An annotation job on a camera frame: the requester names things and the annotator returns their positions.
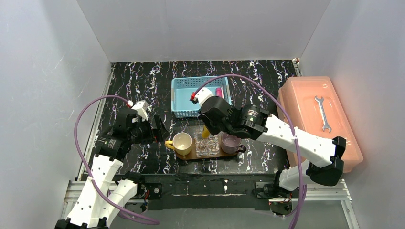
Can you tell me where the yellow toothpaste tube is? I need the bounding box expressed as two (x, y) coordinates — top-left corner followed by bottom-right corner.
(201, 126), (210, 139)

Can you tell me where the yellow mug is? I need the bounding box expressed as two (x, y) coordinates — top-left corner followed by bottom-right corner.
(165, 132), (192, 156)

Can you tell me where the pink toothpaste tube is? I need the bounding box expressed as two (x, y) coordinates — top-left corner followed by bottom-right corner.
(215, 87), (224, 98)

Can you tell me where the purple mug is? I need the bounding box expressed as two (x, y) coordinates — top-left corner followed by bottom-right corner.
(220, 133), (247, 154)

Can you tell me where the clear textured acrylic holder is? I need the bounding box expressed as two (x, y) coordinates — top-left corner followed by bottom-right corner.
(194, 133), (220, 157)

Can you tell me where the oval wooden tray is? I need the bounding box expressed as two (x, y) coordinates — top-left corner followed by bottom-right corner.
(174, 142), (240, 161)

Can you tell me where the light blue plastic basket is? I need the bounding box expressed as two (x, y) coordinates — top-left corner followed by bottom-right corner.
(171, 76), (232, 118)

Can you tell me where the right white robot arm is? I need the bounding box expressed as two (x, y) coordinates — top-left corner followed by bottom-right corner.
(192, 95), (346, 191)

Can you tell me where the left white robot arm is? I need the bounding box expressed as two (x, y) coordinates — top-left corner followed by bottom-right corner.
(55, 108), (169, 229)

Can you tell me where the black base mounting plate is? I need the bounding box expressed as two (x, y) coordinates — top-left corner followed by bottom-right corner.
(144, 174), (275, 210)

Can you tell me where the pink translucent storage box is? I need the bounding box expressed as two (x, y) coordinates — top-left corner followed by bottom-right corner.
(277, 76), (363, 173)

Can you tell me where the silver open-end wrench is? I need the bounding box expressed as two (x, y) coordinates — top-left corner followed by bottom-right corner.
(314, 96), (332, 133)

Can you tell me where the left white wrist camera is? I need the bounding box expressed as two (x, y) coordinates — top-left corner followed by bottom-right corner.
(127, 100), (149, 121)

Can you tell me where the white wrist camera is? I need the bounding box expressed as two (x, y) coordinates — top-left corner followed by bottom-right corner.
(127, 100), (149, 121)
(190, 87), (213, 106)

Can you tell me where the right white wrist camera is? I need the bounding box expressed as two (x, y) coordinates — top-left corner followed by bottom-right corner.
(190, 87), (213, 106)

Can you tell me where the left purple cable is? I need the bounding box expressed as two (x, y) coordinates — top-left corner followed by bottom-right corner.
(74, 95), (160, 226)

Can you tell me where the purple cable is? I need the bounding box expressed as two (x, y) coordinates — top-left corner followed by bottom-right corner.
(74, 95), (160, 226)
(192, 74), (308, 229)

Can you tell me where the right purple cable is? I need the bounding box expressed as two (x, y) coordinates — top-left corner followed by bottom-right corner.
(192, 74), (308, 229)

